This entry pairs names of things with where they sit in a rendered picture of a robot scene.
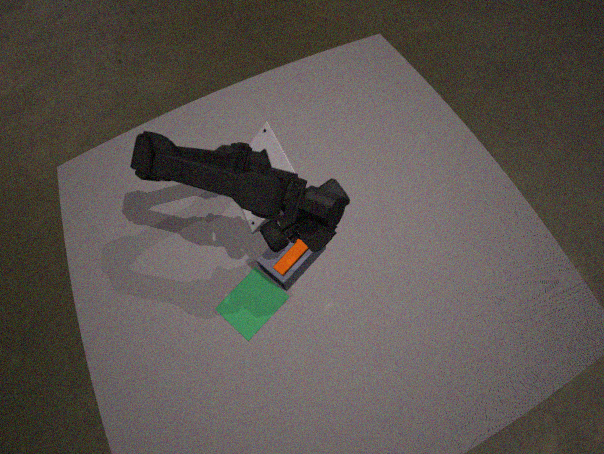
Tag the orange block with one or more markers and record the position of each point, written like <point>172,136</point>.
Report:
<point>291,257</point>

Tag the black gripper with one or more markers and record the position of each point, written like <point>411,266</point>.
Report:
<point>274,234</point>

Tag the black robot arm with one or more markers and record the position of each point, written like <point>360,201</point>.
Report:
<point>245,175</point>

